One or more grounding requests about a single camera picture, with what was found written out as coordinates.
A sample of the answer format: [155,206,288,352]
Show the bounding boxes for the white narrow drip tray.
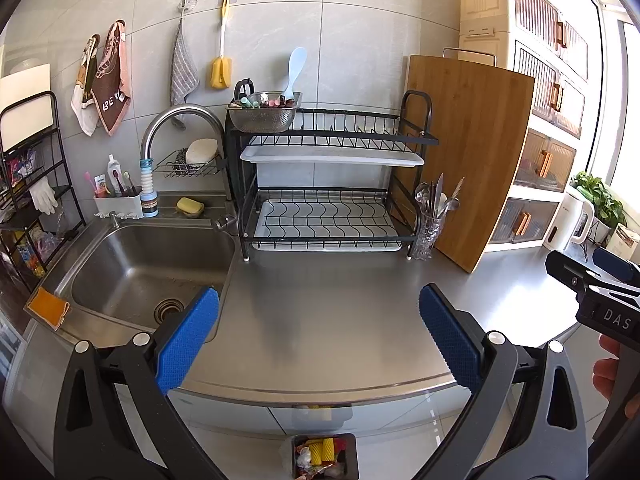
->
[240,146,426,167]

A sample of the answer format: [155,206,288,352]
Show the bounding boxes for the sink drain strainer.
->
[152,297,188,323]

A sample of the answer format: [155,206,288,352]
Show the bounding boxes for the window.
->
[580,0,640,186]

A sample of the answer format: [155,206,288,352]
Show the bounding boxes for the cream paper box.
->
[607,223,640,261]

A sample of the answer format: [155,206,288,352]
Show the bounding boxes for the curved steel faucet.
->
[140,104,233,201]

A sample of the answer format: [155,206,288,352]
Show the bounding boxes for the white round scrubber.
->
[185,138,220,166]

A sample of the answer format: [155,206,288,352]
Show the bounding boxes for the white board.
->
[0,63,53,151]

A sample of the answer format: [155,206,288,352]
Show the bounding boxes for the black wire basket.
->
[152,149,226,180]

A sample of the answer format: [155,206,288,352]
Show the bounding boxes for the stainless steel colander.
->
[227,91,303,134]

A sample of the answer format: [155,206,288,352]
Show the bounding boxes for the steel faucet handle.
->
[210,212,238,235]

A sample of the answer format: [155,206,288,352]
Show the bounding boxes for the brown pink hand towel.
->
[91,20,132,137]

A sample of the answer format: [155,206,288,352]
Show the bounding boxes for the bamboo cutting board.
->
[390,55,536,274]

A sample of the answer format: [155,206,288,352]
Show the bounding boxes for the yellow bumpy wrapper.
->
[307,439,335,466]

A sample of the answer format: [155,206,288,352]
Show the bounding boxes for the black metal shelf rack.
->
[0,91,87,291]

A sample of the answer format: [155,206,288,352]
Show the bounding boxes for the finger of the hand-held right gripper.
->
[591,246,640,285]
[545,250,640,306]

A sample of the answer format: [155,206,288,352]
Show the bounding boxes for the black wire dish rack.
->
[222,78,441,261]

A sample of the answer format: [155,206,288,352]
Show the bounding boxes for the white wide drip tray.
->
[251,200,403,252]

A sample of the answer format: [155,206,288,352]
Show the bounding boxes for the clear glass utensil holder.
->
[412,210,446,261]

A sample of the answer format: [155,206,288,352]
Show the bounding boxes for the white glove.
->
[29,176,60,215]

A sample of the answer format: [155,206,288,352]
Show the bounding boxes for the white squeeze tube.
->
[106,154,125,196]

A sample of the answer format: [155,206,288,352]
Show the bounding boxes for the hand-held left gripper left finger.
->
[52,286,228,480]

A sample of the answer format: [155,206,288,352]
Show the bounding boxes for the green potted plant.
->
[570,171,628,228]

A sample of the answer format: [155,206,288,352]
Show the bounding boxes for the stainless steel sink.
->
[27,217,238,348]

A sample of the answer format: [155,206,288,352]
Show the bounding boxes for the bundle of colourful chopsticks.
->
[235,97,296,110]

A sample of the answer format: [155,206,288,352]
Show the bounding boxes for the person's right hand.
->
[592,334,621,412]

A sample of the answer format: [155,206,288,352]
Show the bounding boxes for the white brown hand towel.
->
[70,34,102,137]

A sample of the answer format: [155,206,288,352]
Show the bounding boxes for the white toothbrush holder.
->
[93,194,145,220]

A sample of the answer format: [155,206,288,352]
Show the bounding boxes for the white electric kettle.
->
[542,187,596,253]

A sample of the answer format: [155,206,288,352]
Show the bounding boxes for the black plastic trash bin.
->
[290,432,361,480]

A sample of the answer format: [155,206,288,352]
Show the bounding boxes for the orange cleaning cloth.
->
[27,287,72,331]

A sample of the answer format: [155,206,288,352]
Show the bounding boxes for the thin straw brush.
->
[447,176,466,211]

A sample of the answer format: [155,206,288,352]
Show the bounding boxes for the colourful packet bundle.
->
[10,152,41,181]
[15,230,56,278]

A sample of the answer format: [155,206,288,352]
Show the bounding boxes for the grey striped dishcloth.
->
[170,15,201,108]

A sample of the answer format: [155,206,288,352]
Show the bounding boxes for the light blue rice paddle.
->
[279,47,308,103]

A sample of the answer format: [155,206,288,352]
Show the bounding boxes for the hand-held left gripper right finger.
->
[415,283,591,480]

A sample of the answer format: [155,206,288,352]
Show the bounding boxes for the yellow bottle brush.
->
[210,0,234,92]

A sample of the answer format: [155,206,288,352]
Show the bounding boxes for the blue white faucet extender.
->
[138,159,160,219]

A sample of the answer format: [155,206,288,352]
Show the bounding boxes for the beige storage cabinet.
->
[459,0,591,253]

